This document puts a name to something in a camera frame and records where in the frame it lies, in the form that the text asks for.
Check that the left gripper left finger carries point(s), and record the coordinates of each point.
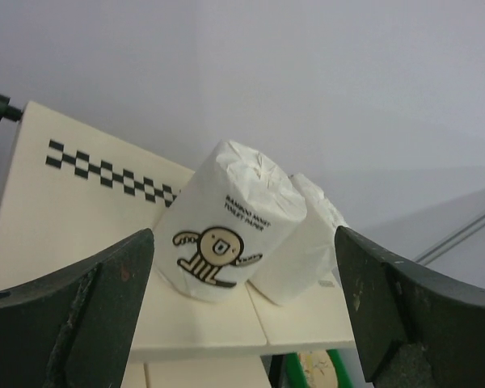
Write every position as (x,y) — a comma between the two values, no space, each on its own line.
(74,327)

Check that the bird-painted ceramic plate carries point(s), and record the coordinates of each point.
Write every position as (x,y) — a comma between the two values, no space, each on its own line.
(317,370)

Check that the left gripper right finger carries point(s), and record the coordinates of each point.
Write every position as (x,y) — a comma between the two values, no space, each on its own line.
(413,327)

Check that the green plastic tray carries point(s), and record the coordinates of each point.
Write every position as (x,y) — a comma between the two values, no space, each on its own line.
(292,369)

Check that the plain white roll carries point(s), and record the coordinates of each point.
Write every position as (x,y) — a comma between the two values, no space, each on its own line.
(308,254)

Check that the white cartoon-print roll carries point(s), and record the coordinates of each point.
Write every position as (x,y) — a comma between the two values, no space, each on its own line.
(236,209)

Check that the beige three-tier shelf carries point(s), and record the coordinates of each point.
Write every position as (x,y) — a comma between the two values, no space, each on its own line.
(72,191)

